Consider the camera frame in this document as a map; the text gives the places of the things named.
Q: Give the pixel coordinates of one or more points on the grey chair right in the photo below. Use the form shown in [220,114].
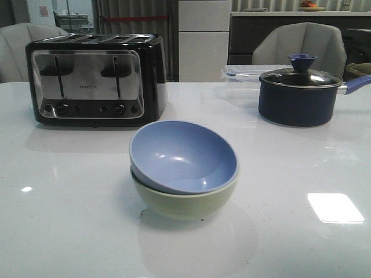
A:
[320,40]

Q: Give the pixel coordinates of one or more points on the dark blue saucepan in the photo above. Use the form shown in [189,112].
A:
[303,106]

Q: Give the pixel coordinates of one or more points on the blue bowl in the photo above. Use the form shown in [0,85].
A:
[182,158]

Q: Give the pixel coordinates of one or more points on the white cabinet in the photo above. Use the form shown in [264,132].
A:
[204,28]

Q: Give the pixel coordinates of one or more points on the woven basket at right edge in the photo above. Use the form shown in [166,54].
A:
[358,70]

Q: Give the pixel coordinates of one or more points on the green bowl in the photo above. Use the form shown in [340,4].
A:
[184,207]

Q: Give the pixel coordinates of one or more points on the clear plastic food container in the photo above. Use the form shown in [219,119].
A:
[242,85]

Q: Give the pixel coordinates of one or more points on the grey chair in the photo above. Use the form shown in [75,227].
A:
[14,39]
[320,40]

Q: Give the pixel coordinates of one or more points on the grey chair left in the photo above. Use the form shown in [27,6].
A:
[14,39]

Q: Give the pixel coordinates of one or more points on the fruit bowl on counter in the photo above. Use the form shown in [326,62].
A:
[310,6]

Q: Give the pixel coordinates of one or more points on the black chrome four-slot toaster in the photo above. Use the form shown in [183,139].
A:
[97,80]

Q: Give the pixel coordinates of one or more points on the dark counter with white top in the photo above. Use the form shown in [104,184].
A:
[249,29]

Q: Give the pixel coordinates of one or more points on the glass pot lid blue knob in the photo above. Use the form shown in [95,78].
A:
[301,74]

